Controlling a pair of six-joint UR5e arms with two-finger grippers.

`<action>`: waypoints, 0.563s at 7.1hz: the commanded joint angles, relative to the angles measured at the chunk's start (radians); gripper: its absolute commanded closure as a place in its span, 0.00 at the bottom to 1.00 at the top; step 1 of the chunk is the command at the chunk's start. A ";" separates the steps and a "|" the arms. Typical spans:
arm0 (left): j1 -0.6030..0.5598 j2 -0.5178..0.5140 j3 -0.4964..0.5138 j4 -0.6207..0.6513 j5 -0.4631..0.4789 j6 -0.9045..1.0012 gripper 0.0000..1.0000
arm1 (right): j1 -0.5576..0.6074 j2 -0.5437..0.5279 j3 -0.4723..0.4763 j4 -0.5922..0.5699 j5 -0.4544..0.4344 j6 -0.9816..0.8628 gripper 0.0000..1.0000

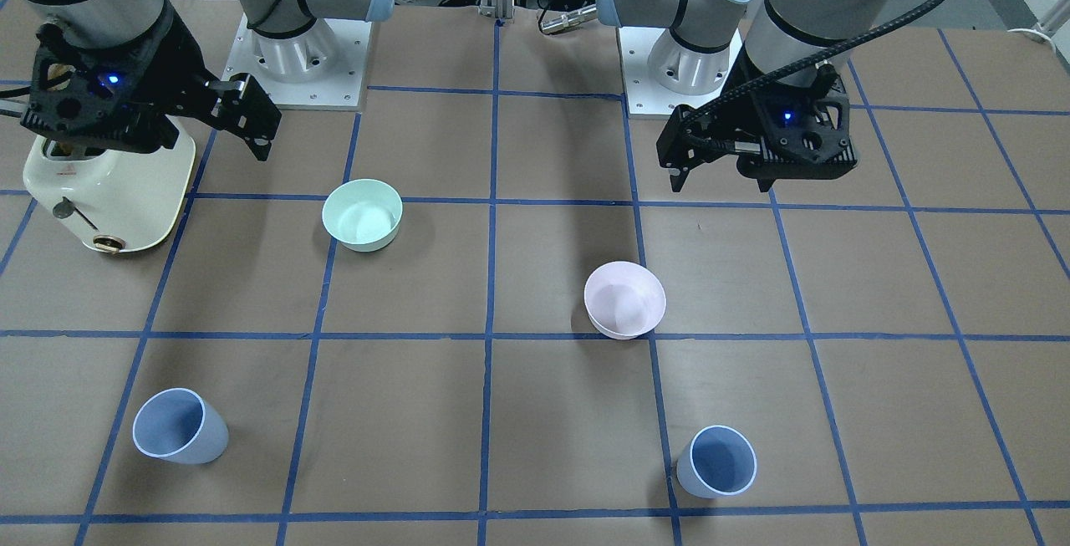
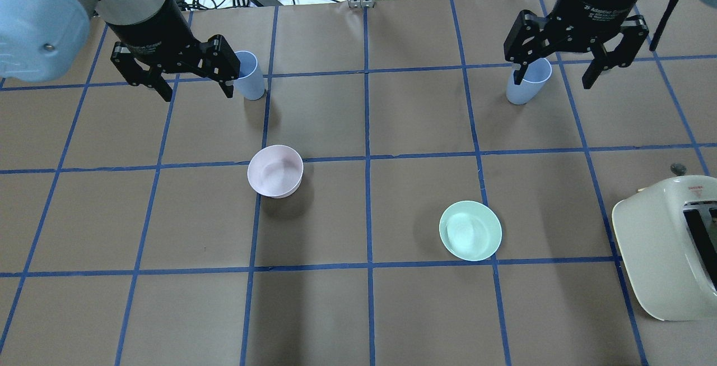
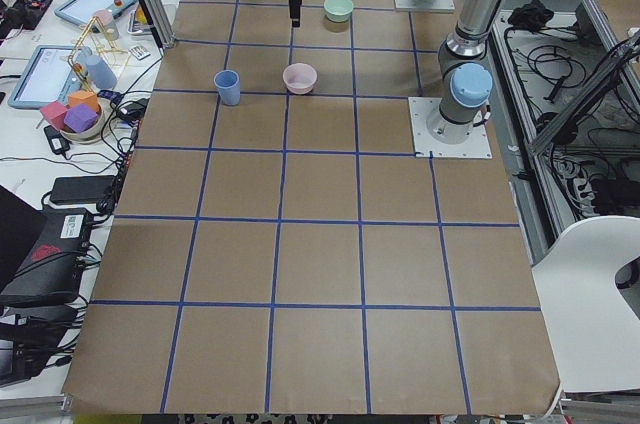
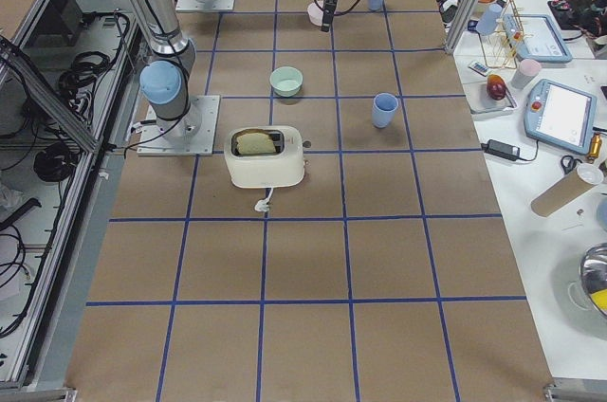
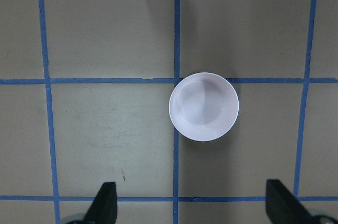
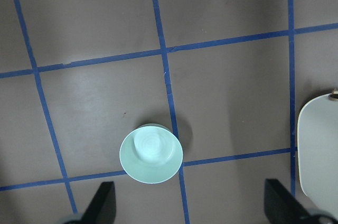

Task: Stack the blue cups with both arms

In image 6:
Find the light green cup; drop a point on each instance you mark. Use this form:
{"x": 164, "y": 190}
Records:
{"x": 151, "y": 154}

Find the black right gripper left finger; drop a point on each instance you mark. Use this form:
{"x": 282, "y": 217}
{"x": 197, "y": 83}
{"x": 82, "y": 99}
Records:
{"x": 102, "y": 208}

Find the white plate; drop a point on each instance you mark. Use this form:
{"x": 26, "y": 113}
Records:
{"x": 317, "y": 151}

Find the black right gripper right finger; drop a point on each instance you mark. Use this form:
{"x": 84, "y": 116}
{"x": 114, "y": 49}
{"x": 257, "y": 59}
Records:
{"x": 281, "y": 207}

